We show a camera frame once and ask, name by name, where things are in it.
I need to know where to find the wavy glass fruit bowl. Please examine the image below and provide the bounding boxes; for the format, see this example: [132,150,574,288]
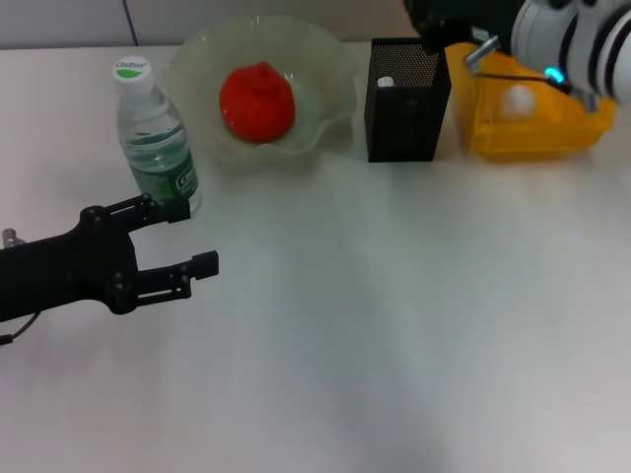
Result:
[165,15,359,164]

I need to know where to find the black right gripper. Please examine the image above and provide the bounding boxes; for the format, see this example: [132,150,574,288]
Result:
[403,0,526,53]

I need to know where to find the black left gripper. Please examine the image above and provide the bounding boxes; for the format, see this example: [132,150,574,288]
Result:
[0,193,221,324]

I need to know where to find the clear green-label water bottle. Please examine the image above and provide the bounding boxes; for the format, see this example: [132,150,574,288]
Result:
[111,56,204,217]

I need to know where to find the white paper ball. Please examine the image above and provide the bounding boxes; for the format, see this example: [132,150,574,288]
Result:
[498,84,538,119]

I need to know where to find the red-orange fruit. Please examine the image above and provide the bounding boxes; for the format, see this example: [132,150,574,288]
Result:
[219,61,299,144]

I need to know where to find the yellow plastic bin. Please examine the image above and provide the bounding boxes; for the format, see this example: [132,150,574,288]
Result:
[445,41,617,162]

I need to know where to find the black mesh pen holder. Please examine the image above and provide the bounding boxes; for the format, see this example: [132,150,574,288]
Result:
[364,36,454,164]

